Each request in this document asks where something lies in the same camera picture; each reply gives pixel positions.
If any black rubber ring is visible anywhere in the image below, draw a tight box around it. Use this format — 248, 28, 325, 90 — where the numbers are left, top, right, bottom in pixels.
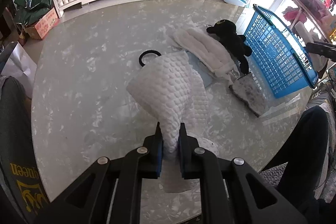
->
138, 49, 162, 67

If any dark chair with yellow print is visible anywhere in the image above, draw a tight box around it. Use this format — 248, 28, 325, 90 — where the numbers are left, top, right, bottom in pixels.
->
1, 76, 50, 223

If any cardboard box with red print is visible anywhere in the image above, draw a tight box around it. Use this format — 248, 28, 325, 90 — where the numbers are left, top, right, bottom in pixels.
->
23, 8, 59, 40

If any white fluffy ribbed mat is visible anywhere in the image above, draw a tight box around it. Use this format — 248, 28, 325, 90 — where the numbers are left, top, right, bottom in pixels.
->
173, 28, 239, 84

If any black plush toy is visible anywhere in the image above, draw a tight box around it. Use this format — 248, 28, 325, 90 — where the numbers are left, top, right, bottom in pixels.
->
206, 19, 252, 75

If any grey stained cloth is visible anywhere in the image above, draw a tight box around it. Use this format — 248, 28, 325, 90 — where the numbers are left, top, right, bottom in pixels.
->
229, 73, 267, 117

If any white quilted bubble cloth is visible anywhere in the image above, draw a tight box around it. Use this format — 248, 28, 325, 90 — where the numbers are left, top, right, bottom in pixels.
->
126, 51, 219, 193

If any white paper bag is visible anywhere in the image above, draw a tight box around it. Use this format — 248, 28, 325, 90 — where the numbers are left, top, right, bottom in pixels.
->
1, 42, 37, 98

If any light blue cloth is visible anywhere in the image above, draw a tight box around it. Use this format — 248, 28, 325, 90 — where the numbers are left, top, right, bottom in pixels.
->
186, 51, 214, 88

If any green plastic bag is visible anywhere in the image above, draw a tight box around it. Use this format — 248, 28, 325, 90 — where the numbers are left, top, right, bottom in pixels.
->
14, 0, 53, 26

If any blue plastic basket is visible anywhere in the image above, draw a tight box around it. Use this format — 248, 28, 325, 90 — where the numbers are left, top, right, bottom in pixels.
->
244, 5, 318, 98

